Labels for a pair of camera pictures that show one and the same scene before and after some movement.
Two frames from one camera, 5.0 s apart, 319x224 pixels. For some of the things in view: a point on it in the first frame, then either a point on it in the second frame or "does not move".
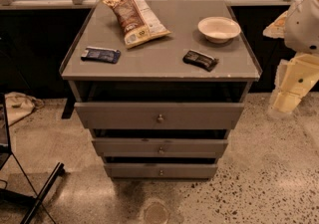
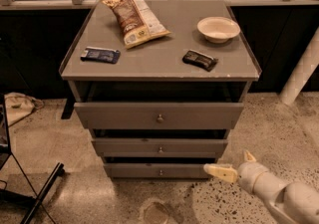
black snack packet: x=206 y=62 does not move
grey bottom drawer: x=160 y=170 does not move
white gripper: x=303 y=27 → x=248 y=176
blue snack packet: x=95 y=54 does not move
